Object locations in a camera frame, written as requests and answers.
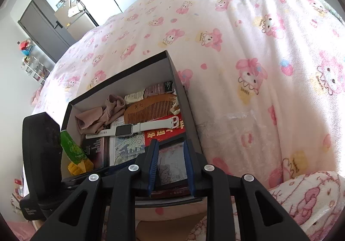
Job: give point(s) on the grey cabinet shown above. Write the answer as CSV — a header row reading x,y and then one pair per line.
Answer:
x,y
55,31

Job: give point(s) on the brown wooden comb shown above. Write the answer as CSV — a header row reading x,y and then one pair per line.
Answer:
x,y
149,109

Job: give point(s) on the white wire shelf rack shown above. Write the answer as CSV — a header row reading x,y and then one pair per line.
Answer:
x,y
35,69

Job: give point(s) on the black picture frame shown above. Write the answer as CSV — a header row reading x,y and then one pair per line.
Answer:
x,y
171,180

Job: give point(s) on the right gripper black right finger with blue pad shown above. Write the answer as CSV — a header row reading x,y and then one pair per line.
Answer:
x,y
237,201

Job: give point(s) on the green yellow corn snack bag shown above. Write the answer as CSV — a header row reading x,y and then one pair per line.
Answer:
x,y
79,162

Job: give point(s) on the black pink booklet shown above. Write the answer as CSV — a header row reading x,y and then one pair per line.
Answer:
x,y
97,151

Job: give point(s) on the pink cartoon print bedspread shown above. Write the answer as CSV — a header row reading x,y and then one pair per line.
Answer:
x,y
265,85

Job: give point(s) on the red magazine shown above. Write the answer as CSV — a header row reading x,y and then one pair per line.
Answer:
x,y
164,133

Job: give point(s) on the white pink fleece blanket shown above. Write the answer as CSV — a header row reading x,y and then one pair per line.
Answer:
x,y
314,201

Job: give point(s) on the beige pink cloth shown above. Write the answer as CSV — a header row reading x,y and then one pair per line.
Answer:
x,y
94,120

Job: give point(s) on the white smartwatch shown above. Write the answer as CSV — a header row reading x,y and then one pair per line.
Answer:
x,y
127,130

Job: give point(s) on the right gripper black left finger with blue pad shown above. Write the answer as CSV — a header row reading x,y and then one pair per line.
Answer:
x,y
81,215

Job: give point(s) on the white blue patterned booklet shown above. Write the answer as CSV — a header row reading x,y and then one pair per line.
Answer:
x,y
124,149

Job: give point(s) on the cream folded sock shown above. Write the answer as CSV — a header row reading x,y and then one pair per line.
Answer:
x,y
134,97

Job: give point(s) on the black white cardboard box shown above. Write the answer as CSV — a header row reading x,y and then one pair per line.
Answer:
x,y
155,76

